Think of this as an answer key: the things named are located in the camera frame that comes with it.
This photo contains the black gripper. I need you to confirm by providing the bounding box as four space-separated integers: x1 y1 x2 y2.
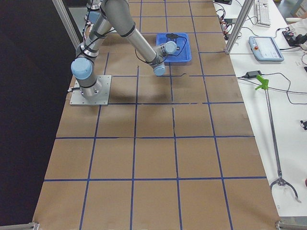
165 33 180 41

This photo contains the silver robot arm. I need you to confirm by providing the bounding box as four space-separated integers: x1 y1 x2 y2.
71 0 179 99
85 0 101 23

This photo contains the blue plastic tray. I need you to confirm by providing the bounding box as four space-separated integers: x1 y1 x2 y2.
156 33 192 63

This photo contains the black power adapter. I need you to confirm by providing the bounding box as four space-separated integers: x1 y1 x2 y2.
245 70 262 79

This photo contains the white keyboard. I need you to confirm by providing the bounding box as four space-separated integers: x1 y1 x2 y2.
255 0 271 27

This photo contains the teach pendant tablet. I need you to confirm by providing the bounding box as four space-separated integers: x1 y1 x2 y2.
248 36 284 62

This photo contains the aluminium frame post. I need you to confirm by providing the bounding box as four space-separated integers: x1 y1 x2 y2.
225 0 254 54

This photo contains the green handled reach grabber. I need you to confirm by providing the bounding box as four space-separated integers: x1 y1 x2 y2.
255 74 302 203

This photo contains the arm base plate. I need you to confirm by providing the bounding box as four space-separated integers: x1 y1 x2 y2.
70 75 112 106

